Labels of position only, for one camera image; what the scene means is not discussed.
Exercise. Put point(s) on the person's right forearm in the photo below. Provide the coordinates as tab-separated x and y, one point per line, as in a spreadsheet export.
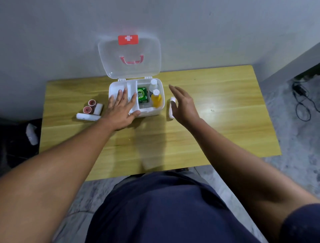
237	170

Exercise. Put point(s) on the person's navy shirt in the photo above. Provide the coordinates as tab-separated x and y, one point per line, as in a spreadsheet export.
162	212

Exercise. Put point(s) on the person's left forearm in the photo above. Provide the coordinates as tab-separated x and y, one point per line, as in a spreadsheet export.
55	175

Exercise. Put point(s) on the white crumpled object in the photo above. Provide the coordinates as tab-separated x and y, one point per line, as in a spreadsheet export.
32	134

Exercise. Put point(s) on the black power adapter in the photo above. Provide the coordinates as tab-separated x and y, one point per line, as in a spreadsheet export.
300	89

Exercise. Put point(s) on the person's left little finger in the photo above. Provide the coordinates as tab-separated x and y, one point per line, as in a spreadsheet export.
111	101

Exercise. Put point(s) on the person's right hand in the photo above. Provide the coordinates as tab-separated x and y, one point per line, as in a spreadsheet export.
185	110

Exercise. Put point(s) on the person's grey trousers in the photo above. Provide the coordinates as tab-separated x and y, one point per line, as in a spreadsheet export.
197	175

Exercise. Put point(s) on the white first aid box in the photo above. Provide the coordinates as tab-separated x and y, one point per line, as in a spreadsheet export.
130	57

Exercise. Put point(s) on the person's left middle finger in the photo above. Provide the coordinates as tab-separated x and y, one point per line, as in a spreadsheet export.
125	95

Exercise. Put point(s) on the red core tape roll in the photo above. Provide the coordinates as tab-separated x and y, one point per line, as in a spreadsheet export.
87	110
92	103

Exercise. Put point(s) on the black bag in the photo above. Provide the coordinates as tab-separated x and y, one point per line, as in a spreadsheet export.
15	150

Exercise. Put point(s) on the yellow liquid bottle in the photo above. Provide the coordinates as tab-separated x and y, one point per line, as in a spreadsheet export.
156	100

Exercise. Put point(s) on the white plastic bottle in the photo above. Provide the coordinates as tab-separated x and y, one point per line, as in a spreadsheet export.
153	86

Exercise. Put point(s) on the green packet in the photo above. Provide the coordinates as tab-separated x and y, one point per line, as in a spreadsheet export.
143	95

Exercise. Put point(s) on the person's right thumb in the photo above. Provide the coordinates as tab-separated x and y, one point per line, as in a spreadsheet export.
174	108

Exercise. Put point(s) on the short white bandage roll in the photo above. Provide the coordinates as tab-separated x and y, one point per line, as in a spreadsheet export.
98	109

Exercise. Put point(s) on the long white bandage roll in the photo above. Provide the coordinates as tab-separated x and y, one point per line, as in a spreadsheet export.
87	117

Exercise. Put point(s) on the person's left thumb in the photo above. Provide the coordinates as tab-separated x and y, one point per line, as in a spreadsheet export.
135	114

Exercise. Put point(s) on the person's left hand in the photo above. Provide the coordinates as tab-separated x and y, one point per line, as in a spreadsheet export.
117	115

